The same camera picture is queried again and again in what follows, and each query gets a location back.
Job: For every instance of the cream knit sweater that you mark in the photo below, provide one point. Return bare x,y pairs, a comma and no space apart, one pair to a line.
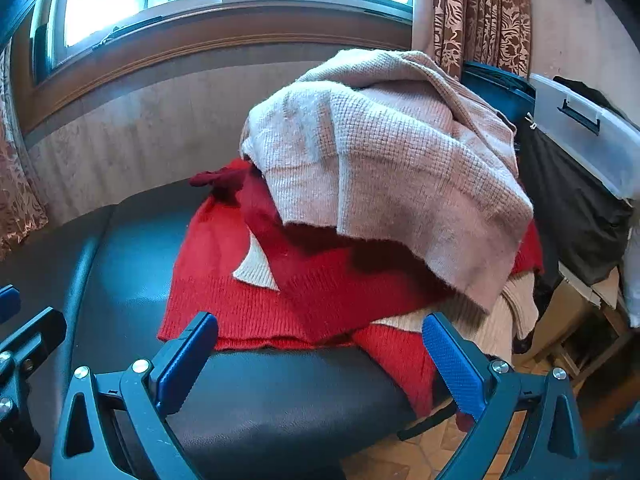
510,305

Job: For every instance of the black cloth bag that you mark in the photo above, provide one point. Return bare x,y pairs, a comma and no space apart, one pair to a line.
570,200

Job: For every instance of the brown floral curtain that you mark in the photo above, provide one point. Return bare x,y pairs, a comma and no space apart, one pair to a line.
20,200
480,10

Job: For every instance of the dark blue plastic box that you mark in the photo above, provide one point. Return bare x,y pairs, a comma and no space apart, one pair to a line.
495,90

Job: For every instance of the cardboard box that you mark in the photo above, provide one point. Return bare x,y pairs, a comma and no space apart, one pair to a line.
565,310

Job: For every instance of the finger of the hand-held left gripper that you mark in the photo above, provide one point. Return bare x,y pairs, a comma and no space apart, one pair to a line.
7,304
35,332

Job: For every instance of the pink knit sweater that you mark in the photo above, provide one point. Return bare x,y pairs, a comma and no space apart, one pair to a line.
375,160

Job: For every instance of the clear storage box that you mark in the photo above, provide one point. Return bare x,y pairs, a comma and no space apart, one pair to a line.
600,145

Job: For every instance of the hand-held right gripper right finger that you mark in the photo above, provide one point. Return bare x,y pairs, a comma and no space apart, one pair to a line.
450,362

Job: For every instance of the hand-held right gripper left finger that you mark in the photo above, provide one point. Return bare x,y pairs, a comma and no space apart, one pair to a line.
185,362

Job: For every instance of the red knit sweater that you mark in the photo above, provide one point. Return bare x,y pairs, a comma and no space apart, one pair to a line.
215,290

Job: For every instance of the black leather bench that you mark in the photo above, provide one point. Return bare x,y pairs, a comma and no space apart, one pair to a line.
125,270

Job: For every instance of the dark red knit garment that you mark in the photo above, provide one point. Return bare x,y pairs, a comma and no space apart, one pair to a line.
310,285

